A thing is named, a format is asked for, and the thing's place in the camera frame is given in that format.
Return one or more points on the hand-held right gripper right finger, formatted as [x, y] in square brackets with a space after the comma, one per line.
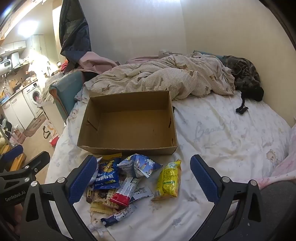
[204, 179]

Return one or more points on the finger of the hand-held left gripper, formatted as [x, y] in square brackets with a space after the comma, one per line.
[34, 163]
[12, 152]

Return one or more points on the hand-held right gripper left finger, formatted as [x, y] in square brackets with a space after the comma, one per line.
[82, 180]

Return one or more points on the small brown snack packet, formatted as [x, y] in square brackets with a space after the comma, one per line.
[101, 195]

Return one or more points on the blue cartoon dog snack packet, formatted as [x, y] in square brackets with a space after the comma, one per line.
[108, 173]

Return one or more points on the small beige snack packet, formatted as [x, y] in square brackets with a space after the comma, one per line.
[101, 207]

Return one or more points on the yellow green snack packet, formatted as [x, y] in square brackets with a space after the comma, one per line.
[170, 180]

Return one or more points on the yellow striped snack packet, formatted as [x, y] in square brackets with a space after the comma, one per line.
[112, 157]

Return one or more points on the red and white snack packet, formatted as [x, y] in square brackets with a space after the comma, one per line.
[126, 188]

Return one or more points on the dark blue snack bar packet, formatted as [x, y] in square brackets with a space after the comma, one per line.
[118, 215]

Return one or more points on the white and blue snack packet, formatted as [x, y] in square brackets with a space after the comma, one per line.
[138, 165]

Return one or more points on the brown cardboard box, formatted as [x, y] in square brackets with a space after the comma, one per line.
[129, 125]

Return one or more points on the wooden chair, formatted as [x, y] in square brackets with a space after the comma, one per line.
[19, 163]

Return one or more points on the red bag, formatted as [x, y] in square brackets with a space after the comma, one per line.
[55, 140]

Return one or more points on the patterned floor mat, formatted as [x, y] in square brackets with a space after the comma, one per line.
[34, 126]

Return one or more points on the white tote bag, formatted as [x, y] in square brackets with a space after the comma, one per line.
[48, 132]

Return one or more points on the white floor cabinets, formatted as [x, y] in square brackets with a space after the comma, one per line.
[13, 111]

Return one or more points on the white washing machine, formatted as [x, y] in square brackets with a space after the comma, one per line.
[33, 97]

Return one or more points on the dark grey cloth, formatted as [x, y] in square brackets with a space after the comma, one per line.
[277, 204]

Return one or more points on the teal orange cushion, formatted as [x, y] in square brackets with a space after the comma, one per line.
[67, 90]

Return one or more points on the pink blanket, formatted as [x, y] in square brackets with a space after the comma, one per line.
[284, 166]

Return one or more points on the pile of light clothes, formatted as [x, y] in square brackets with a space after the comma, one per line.
[53, 81]

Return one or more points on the white kitchen appliance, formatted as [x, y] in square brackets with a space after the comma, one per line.
[11, 60]

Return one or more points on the black braided cloth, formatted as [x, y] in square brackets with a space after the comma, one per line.
[253, 92]

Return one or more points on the red garment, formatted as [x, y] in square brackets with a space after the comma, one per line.
[64, 66]

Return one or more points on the checked bear print duvet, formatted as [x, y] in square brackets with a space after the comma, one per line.
[161, 76]

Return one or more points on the camouflage jacket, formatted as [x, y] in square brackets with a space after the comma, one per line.
[245, 69]

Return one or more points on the pink cloth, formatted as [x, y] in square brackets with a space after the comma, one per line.
[97, 62]

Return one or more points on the teal pillow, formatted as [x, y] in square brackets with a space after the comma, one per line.
[208, 53]

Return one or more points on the pale pink sheet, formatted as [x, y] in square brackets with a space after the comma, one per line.
[138, 59]

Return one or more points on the dark hanging jacket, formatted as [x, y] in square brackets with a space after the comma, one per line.
[74, 30]

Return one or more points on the white wall cabinets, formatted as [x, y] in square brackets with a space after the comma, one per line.
[16, 45]

